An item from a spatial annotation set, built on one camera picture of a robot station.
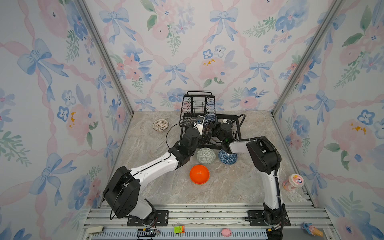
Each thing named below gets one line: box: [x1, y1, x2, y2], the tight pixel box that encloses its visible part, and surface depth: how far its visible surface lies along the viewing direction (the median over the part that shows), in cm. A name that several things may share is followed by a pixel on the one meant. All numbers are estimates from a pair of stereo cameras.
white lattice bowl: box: [152, 118, 170, 133], surface depth 111 cm
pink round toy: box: [221, 228, 232, 237], surface depth 70 cm
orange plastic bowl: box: [189, 164, 210, 185], surface depth 87 cm
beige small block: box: [88, 226, 105, 234], surface depth 71 cm
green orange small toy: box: [174, 225, 185, 234], surface depth 71 cm
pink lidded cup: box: [282, 173, 305, 192], surface depth 78 cm
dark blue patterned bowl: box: [218, 149, 238, 165], surface depth 95 cm
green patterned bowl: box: [196, 147, 216, 165], surface depth 96 cm
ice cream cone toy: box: [302, 222, 324, 237], surface depth 70 cm
